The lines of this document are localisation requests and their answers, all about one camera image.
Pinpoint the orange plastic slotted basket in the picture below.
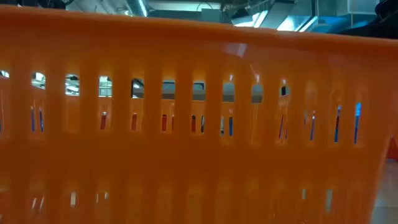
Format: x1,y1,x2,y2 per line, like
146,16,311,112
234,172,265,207
0,4,398,224

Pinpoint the red plastic slotted basket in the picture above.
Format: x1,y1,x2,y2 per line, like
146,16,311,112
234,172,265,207
99,111,175,131

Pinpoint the silver round ceiling duct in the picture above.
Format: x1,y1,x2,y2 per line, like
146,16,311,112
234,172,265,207
126,0,149,17

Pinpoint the grey rectangular ceiling duct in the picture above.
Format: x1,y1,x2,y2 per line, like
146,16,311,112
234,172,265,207
148,8,222,22

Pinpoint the bright ceiling light panel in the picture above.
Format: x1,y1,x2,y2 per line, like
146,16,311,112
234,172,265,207
231,10,270,28
276,14,320,33

